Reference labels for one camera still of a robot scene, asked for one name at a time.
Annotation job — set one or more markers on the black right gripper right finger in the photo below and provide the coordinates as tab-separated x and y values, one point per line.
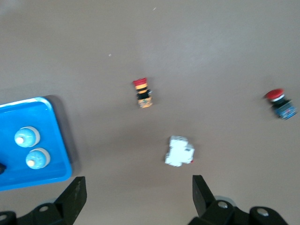
204	201

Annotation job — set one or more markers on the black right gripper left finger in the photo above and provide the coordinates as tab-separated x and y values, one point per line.
68	201

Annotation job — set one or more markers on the light blue bell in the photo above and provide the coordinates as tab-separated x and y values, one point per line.
28	138
38	158

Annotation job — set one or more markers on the white circuit breaker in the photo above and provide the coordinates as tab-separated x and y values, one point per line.
178	152

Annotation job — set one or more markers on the blue plastic tray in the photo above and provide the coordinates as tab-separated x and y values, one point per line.
54	131

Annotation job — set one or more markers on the small red wooden doll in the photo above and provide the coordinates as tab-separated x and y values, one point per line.
143	93

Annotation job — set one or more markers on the brown table cover mat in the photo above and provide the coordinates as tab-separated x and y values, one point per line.
164	47

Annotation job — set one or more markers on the red mushroom push button switch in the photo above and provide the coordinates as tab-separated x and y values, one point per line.
281	105

